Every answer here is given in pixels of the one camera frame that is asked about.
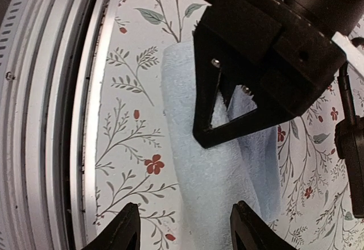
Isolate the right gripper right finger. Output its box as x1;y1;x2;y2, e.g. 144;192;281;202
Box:
230;201;296;250

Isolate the light blue towel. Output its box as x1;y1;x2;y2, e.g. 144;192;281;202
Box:
162;42;281;249

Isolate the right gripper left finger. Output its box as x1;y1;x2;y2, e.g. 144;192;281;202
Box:
82;203;140;250

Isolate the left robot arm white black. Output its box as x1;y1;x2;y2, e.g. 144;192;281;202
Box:
193;0;363;148

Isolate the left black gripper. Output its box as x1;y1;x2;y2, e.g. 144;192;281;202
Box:
193;0;345;148

